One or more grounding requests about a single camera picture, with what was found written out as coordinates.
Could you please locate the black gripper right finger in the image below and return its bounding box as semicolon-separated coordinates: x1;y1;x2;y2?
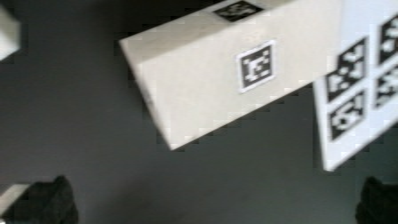
355;177;398;224

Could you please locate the white marker base sheet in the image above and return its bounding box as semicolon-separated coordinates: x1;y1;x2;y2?
313;0;398;171

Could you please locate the white cabinet top block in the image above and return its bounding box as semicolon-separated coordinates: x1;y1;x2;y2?
119;0;345;149

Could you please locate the white front fence bar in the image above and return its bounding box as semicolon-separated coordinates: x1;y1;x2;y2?
0;4;21;61

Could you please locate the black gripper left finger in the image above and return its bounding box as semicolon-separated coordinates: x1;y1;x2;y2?
0;176;78;224

